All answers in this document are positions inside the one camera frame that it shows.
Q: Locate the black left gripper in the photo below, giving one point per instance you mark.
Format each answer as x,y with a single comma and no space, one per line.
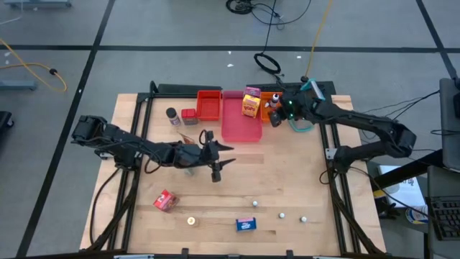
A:
209,155

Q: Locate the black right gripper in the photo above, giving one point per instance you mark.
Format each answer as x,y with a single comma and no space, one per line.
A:
289,109

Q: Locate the yellow Pops cereal box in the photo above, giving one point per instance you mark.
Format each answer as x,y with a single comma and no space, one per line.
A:
251,106

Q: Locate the green Apple Jacks cereal box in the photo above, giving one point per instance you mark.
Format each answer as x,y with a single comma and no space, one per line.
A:
189,171

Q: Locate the pink Raisin Bran cereal box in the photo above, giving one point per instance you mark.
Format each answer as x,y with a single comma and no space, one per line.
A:
252,91

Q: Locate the spice jar black lid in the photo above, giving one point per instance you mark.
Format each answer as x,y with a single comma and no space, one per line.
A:
173,116

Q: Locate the blue Frosted Flakes cereal box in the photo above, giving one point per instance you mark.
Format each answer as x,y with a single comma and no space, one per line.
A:
246,224

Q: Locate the red cereal box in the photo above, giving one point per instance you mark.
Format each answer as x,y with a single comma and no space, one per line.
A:
165,200

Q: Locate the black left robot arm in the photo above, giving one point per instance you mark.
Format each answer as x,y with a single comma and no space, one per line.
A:
118,138

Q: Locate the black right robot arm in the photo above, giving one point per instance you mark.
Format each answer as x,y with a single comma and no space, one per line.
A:
359,118

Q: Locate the orange plastic basket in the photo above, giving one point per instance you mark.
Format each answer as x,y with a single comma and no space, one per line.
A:
265,114

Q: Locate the pink plastic bin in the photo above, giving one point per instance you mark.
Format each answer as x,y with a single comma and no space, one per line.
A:
235,126

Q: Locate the teal metal box grater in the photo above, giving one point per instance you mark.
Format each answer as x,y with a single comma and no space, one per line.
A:
315,89

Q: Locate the red plastic basket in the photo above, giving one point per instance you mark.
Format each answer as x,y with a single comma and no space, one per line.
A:
208,106

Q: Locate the small red block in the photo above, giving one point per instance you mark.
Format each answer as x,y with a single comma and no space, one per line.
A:
189,116

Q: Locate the black diagonal beam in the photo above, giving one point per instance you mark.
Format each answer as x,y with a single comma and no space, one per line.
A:
409,169

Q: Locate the white paper sheet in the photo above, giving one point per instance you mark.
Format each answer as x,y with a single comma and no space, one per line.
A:
406,190

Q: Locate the grey keyboard desk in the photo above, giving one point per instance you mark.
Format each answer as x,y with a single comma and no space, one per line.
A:
442,183

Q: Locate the black keyboard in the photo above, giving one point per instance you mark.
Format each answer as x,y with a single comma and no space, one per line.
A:
445,219

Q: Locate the grey flat base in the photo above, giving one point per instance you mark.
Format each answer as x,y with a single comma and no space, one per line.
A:
18,85

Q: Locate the black caster base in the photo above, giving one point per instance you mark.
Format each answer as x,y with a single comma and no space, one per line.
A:
4,120

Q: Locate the grey cart base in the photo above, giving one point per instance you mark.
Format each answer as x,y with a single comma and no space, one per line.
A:
36,3

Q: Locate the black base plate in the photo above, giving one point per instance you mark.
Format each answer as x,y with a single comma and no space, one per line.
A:
267,87

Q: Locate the black frame bracket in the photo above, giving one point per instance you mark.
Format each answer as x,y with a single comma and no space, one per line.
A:
185,251
288,252

